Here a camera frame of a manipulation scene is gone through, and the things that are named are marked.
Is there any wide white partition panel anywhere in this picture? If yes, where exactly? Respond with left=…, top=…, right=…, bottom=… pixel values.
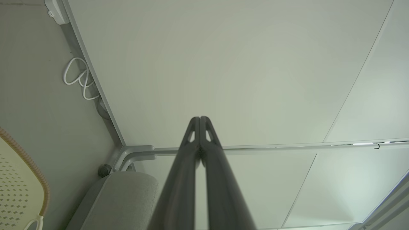
left=62, top=0, right=393, bottom=149

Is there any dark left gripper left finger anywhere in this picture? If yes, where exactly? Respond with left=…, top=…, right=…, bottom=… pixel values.
left=148, top=117, right=201, bottom=230

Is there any cream perforated laundry basket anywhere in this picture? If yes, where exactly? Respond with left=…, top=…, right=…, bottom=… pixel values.
left=0, top=128, right=50, bottom=230

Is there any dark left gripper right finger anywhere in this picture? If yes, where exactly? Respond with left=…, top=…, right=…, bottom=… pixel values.
left=200, top=116, right=257, bottom=230

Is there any black caster wheel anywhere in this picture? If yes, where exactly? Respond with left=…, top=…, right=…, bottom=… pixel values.
left=98, top=164, right=112, bottom=178

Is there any white coiled cable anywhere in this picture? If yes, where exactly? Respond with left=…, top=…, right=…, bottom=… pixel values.
left=63, top=57, right=100, bottom=101

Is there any grey fabric sofa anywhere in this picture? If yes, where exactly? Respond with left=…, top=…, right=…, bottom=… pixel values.
left=66, top=172, right=159, bottom=230

